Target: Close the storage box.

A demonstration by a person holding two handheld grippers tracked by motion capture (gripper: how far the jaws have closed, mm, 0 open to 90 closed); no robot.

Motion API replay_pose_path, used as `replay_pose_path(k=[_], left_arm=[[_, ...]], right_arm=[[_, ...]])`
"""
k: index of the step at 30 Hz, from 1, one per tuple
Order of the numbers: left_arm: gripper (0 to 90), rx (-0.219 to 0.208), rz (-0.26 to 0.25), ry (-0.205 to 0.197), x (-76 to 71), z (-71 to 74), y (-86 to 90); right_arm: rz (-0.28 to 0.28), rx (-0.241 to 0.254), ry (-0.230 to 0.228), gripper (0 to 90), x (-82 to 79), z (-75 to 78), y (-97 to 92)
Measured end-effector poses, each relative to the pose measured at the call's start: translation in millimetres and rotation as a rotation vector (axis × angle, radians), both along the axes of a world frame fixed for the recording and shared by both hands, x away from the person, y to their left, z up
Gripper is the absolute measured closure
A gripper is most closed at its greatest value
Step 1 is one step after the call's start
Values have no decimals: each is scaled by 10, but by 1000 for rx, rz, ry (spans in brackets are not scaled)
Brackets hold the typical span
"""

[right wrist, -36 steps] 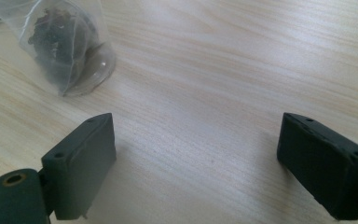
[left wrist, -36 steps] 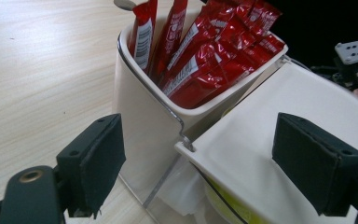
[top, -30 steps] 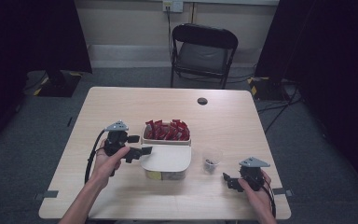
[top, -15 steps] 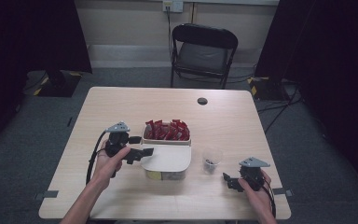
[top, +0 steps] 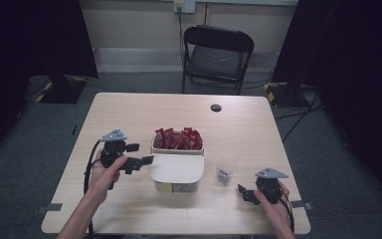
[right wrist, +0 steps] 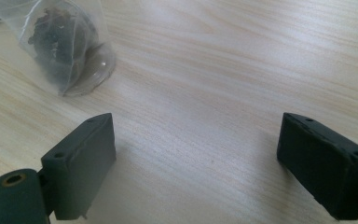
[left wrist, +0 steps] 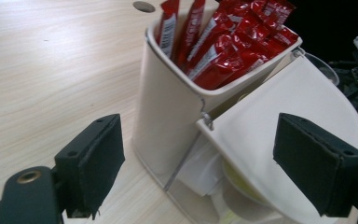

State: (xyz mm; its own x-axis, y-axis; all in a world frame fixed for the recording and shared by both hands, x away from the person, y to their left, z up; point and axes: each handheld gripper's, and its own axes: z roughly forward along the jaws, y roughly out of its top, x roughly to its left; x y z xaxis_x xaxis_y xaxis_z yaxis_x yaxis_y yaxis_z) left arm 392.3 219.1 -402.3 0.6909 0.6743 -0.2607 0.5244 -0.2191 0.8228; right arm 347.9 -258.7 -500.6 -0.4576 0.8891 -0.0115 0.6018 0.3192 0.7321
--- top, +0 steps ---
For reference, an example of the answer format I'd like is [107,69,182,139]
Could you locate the grey tape strip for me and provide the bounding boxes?
[289,199,314,211]
[36,202,64,214]

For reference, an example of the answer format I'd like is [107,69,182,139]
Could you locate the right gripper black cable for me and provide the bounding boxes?
[279,190,295,234]

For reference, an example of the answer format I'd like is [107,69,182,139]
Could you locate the white box lid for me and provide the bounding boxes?
[147,152,206,184]

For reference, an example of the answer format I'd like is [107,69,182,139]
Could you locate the white wall outlet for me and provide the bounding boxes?
[173,0,197,15]

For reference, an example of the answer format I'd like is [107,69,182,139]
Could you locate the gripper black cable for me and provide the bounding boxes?
[83,139,102,239]
[279,190,295,234]

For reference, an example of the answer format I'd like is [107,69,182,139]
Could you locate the black curtain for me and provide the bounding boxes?
[272,0,382,212]
[0,0,99,167]

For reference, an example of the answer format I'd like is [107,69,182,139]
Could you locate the person's right hand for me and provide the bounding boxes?
[254,181,293,227]

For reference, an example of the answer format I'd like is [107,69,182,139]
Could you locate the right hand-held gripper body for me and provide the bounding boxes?
[254,166,289,205]

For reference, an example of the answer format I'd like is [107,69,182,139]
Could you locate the person's left hand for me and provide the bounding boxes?
[89,153,129,204]

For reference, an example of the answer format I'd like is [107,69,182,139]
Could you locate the pile of red packets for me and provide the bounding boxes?
[153,126,204,151]

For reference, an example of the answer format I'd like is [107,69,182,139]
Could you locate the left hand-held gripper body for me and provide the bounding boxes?
[98,128,128,169]

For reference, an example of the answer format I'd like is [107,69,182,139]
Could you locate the white storage box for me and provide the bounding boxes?
[147,128,206,193]

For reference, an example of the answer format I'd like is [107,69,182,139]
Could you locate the black floor cables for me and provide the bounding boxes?
[274,88,323,144]

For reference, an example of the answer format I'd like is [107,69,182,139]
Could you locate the clear plastic cup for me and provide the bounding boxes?
[215,156,239,188]

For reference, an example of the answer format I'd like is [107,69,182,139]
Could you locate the black folding chair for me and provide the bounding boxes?
[181,25,256,96]

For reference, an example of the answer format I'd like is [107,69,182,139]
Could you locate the black stand base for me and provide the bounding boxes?
[264,81,308,109]
[35,75,89,105]

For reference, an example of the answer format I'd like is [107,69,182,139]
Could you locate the black wall cable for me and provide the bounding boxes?
[177,6,186,69]

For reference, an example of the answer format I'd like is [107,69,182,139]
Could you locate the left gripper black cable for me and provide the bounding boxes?
[83,139,102,239]

